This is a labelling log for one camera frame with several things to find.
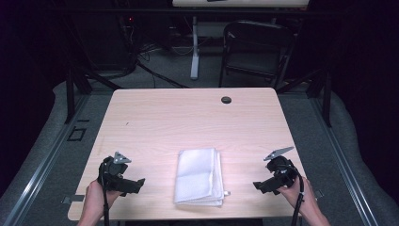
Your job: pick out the white desk leg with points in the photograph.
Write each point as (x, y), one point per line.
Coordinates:
(194, 56)

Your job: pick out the black metal stand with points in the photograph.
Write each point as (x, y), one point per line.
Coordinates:
(70, 94)
(327, 97)

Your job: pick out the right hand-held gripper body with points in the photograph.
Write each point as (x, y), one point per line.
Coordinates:
(282, 172)

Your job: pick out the white mesh laundry bag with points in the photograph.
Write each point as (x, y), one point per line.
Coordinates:
(199, 175)

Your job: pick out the black folding chair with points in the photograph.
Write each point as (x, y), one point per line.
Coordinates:
(255, 53)

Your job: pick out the person's right hand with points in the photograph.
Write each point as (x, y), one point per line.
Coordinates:
(298, 197)

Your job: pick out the black computer case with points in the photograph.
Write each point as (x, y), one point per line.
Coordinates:
(103, 44)

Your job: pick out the aluminium floor rail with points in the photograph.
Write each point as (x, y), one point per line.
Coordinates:
(345, 169)
(44, 169)

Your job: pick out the black horizontal metal bar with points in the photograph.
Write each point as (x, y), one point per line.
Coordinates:
(188, 11)

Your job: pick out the grey tape strip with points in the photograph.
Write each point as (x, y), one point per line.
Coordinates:
(319, 194)
(73, 198)

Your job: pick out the person's left hand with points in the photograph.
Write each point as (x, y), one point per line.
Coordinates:
(95, 197)

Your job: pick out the black floor tape marks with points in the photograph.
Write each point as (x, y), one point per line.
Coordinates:
(76, 133)

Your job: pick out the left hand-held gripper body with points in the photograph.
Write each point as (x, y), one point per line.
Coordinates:
(110, 175)

